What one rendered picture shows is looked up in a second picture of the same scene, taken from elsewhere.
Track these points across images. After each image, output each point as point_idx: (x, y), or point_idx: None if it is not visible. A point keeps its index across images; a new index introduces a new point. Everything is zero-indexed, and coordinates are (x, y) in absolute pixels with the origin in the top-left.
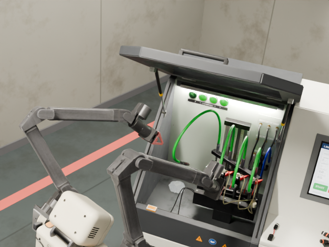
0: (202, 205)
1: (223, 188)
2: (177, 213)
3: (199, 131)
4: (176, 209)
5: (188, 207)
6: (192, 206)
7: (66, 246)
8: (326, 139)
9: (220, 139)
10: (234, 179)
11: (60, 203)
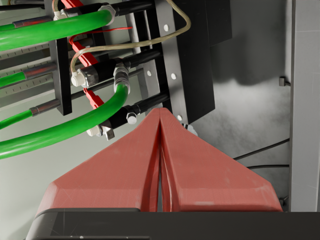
0: (211, 81)
1: (101, 189)
2: (273, 147)
3: (40, 157)
4: (244, 133)
5: (222, 105)
6: (215, 97)
7: None
8: None
9: (15, 116)
10: (49, 29)
11: None
